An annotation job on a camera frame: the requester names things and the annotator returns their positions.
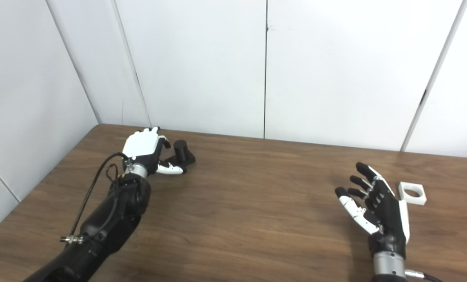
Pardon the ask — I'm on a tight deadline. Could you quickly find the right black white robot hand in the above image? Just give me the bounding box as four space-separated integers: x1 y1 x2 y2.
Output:
334 162 411 260

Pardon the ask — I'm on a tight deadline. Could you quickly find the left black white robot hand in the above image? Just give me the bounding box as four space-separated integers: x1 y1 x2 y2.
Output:
122 127 188 177

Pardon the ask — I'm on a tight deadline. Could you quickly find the white square piece with hole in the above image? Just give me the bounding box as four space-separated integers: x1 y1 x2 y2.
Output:
398 181 427 206

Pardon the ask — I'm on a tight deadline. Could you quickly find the black peg with base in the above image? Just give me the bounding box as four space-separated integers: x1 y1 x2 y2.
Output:
161 140 197 170

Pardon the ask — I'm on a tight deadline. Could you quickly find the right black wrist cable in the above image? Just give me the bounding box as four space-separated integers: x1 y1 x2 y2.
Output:
405 269 445 282

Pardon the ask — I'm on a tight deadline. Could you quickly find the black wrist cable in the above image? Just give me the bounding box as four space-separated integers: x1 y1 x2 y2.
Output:
405 269 445 282
60 152 134 245

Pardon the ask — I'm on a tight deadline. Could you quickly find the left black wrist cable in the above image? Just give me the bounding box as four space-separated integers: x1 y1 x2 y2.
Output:
60 152 134 245

